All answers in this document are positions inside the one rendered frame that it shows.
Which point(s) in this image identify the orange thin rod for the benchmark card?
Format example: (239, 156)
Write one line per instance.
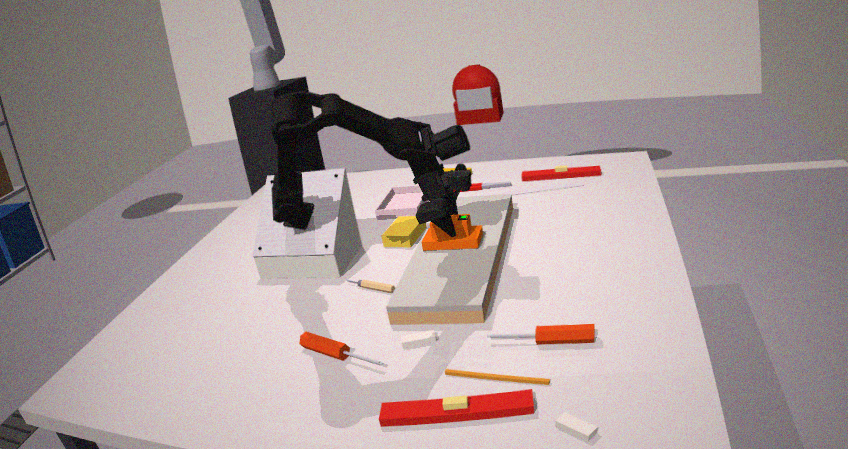
(506, 378)

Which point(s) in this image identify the pink shallow tray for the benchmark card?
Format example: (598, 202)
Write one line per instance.
(400, 201)

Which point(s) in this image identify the orange-handled awl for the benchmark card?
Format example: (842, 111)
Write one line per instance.
(330, 347)
(569, 334)

